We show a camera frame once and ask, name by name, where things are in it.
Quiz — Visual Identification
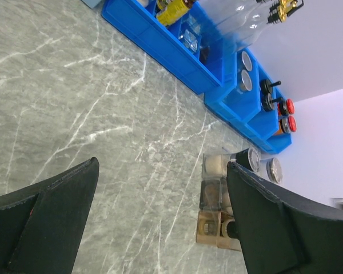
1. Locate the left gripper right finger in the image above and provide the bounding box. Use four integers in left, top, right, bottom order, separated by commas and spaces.
227, 161, 343, 273

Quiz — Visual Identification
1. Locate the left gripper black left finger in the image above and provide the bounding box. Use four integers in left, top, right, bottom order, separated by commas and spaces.
0, 157, 99, 273

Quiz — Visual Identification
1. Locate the silver lid spice jar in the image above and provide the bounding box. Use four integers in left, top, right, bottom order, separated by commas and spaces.
266, 158, 283, 184

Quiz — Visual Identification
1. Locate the dark shaker spice bottle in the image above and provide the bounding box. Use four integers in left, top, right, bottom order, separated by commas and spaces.
220, 219, 238, 239

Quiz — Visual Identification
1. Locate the small black cap bottle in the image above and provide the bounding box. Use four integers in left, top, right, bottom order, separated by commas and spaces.
198, 219, 220, 236

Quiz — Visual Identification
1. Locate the pink lid spice jar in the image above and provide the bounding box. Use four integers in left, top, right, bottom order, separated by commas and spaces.
203, 184, 220, 209

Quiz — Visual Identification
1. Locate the front red lid sauce jar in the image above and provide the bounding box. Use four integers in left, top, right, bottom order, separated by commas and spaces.
275, 116, 297, 135

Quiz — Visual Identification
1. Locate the red lid sauce jar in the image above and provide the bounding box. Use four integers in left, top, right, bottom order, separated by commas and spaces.
275, 116, 297, 135
277, 99, 295, 116

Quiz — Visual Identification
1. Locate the rear red lid sauce jar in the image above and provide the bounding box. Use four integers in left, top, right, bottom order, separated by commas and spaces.
277, 99, 295, 116

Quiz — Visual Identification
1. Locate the front black lid sugar jar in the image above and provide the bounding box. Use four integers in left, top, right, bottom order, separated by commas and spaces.
261, 93, 284, 112

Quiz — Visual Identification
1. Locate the large blue triple bin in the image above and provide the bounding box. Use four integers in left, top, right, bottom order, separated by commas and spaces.
204, 49, 292, 155

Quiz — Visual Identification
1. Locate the rear black lid jar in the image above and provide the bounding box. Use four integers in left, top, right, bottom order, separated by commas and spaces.
260, 78, 281, 95

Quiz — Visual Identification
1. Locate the front clear glass jar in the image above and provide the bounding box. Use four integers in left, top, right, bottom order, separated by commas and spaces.
239, 70, 253, 92

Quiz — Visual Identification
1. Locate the clear glass jar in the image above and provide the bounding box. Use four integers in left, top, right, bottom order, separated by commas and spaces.
239, 70, 253, 92
241, 51, 253, 71

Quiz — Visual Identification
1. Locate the rear clear glass jar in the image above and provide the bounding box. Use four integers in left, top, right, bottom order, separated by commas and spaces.
241, 51, 253, 71

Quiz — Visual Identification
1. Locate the blue divided crate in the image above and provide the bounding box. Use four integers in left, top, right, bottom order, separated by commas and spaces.
101, 1, 237, 94

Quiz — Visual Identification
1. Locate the right dark oil bottle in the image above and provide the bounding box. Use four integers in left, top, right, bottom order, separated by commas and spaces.
200, 1, 304, 63

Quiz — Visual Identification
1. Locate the left glass oil bottle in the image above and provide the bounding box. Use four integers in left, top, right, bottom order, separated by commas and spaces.
180, 1, 270, 52

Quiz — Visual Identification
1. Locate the front cork yellow bottle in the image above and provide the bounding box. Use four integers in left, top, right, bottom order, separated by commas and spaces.
156, 0, 196, 27

